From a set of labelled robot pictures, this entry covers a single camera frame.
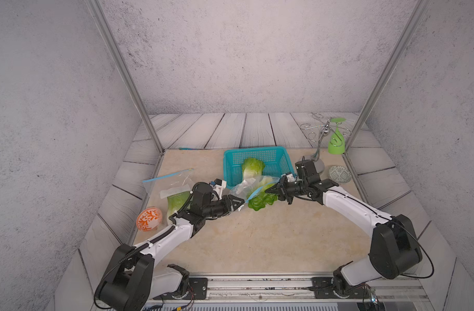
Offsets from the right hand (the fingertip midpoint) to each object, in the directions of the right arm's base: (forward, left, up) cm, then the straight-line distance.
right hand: (266, 191), depth 78 cm
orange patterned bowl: (-4, +53, -17) cm, 56 cm away
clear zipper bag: (+1, +8, 0) cm, 8 cm away
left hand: (-4, +9, -3) cm, 10 cm away
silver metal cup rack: (+32, -27, +8) cm, 43 cm away
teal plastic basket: (+32, -9, -18) cm, 38 cm away
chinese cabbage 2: (-3, +2, -1) cm, 3 cm away
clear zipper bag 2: (+13, +46, -18) cm, 51 cm away
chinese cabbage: (+22, +5, -11) cm, 25 cm away
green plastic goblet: (+20, -32, +7) cm, 38 cm away
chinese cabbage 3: (+1, +40, -10) cm, 42 cm away
